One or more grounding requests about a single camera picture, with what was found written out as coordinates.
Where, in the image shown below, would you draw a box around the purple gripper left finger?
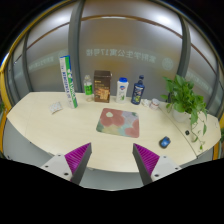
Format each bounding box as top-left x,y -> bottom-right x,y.
40,142 -> 93,186

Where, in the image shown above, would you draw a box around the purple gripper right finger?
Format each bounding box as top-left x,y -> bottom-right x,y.
132,143 -> 183,186

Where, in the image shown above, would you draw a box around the blue black computer mouse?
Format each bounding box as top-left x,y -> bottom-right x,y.
159,136 -> 171,149

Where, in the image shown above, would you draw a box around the floral mouse pad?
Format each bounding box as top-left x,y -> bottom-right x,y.
96,108 -> 140,138

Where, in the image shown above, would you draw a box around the crumpled white wrapper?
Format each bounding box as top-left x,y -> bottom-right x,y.
141,99 -> 150,107

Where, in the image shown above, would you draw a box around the small white jar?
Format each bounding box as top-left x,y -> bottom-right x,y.
149,98 -> 160,110

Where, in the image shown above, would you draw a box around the green potted plant white pot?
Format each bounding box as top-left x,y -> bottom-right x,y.
161,75 -> 208,150

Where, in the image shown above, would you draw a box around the dark blue shampoo bottle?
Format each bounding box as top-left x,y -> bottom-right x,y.
131,75 -> 145,105

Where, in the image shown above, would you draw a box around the clear green-label water bottle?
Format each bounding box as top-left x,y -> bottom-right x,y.
84,75 -> 93,102

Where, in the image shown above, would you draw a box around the white shampoo bottle blue cap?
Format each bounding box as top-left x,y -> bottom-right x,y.
116,77 -> 129,103

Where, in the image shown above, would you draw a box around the brown cardboard box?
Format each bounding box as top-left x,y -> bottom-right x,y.
94,70 -> 112,103

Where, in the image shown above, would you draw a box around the green white shuttlecock tube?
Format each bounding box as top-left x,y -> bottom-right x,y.
59,55 -> 78,109

